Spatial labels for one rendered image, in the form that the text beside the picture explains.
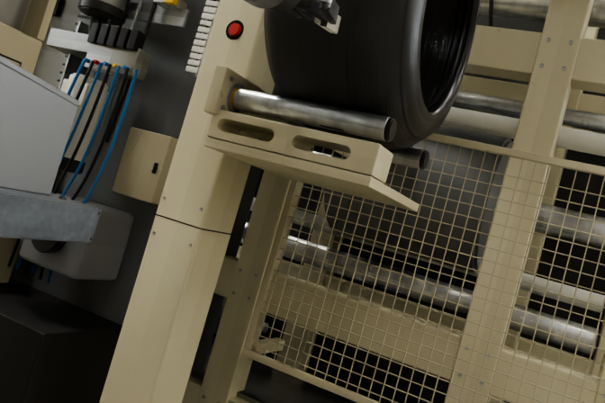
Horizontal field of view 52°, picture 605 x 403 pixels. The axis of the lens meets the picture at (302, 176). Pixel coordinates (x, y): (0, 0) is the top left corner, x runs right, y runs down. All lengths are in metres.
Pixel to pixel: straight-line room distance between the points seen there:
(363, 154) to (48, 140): 0.59
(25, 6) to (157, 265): 0.60
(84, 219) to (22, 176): 0.08
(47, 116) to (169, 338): 0.79
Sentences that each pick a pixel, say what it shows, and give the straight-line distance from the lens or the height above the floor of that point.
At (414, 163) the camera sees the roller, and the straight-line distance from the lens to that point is 1.40.
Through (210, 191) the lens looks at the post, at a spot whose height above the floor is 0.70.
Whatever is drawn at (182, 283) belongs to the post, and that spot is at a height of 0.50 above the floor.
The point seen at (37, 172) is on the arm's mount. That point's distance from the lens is 0.70.
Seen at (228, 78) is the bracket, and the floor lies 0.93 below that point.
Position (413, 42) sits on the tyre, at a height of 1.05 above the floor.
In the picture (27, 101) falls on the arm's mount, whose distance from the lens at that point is 0.67.
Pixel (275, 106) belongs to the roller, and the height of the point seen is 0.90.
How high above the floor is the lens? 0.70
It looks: 4 degrees up
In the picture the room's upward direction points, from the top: 16 degrees clockwise
